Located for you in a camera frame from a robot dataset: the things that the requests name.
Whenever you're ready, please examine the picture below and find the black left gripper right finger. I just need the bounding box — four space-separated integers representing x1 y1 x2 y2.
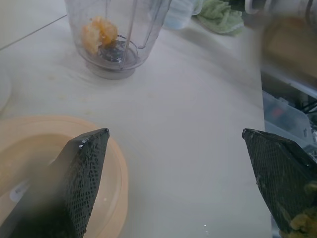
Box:
242 128 317 238

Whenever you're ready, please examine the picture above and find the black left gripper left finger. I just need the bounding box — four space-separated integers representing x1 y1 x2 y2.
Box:
0 128 110 238

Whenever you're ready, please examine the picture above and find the peeled orange segment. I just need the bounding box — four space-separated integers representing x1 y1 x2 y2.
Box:
82 16 118 55

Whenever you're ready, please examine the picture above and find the clear plastic blender jar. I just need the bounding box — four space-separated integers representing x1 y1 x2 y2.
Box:
64 0 172 80

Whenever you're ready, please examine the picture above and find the clear plastic storage box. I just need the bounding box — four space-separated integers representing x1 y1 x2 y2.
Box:
262 90 315 147

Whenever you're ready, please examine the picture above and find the orange pulp residue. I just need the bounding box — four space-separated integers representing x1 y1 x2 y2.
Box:
289 180 317 238

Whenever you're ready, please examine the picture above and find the peach round plastic plate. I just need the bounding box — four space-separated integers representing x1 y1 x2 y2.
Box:
0 115 129 238

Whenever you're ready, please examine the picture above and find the brown cardboard box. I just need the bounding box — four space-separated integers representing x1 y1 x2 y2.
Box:
262 14 317 77

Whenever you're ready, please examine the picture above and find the green terry towel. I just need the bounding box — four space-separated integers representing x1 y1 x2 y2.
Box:
197 0 245 35

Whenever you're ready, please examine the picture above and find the light blue white cloth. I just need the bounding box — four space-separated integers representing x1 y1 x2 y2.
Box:
162 0 201 30

